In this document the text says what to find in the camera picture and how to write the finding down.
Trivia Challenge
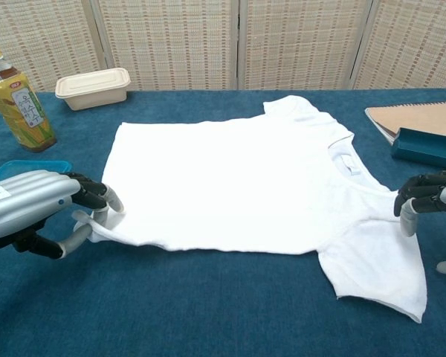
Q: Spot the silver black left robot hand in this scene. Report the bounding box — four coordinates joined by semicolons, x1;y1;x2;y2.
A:
0;170;126;260

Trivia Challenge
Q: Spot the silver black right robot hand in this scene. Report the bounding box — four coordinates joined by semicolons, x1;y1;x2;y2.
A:
392;170;446;278

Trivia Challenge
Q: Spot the white t-shirt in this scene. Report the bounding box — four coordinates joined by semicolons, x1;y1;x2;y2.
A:
85;94;428;323

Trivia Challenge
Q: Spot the blue transparent plastic lid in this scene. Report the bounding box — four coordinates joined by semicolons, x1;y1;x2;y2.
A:
0;160;73;186

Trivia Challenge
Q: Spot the teal pencil case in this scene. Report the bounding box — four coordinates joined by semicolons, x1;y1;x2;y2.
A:
390;126;446;172

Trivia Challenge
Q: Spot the brown spiral notebook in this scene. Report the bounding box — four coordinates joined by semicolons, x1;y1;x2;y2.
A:
364;100;446;146

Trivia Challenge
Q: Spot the yellow corn tea bottle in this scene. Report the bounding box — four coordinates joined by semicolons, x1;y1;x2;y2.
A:
0;42;57;153

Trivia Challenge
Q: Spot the beige lidded food container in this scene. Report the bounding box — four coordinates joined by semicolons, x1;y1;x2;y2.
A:
54;68;131;112

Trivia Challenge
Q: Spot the woven folding screen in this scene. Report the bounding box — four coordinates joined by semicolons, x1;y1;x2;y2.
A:
0;0;446;94

